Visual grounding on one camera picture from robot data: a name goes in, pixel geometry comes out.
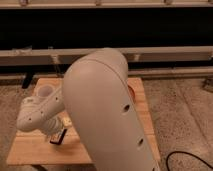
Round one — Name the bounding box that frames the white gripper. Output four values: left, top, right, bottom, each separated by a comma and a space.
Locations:
41, 116, 63, 136

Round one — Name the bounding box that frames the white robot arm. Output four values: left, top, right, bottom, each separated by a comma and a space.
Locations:
17, 48, 160, 171

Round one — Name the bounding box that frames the white plastic cup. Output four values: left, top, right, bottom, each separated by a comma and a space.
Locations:
36, 84, 55, 98

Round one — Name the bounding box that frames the wooden table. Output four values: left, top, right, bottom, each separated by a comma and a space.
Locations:
6, 78, 160, 165

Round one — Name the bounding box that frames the orange bowl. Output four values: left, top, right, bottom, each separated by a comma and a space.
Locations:
128, 85, 135, 103

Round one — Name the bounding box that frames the black cable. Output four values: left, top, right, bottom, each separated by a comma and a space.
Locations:
166, 150, 213, 171

